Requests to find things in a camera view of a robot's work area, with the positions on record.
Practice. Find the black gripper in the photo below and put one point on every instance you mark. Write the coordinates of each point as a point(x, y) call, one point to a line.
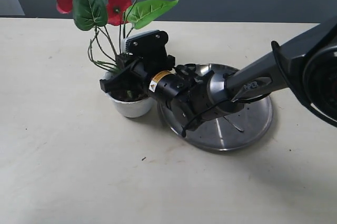
point(155, 75)

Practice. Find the artificial red anthurium plant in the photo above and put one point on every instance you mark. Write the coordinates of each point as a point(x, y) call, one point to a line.
point(127, 15)

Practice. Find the stainless steel spoon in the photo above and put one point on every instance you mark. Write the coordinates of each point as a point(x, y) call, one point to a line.
point(235, 125)

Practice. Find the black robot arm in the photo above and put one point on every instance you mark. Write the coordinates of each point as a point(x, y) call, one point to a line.
point(306, 65)

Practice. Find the white plastic flower pot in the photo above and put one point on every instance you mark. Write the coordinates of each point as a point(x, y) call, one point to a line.
point(130, 104)

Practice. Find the round stainless steel plate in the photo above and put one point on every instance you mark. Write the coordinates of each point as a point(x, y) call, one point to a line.
point(218, 135)

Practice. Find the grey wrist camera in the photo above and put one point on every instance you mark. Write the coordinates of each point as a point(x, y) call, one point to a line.
point(144, 43)

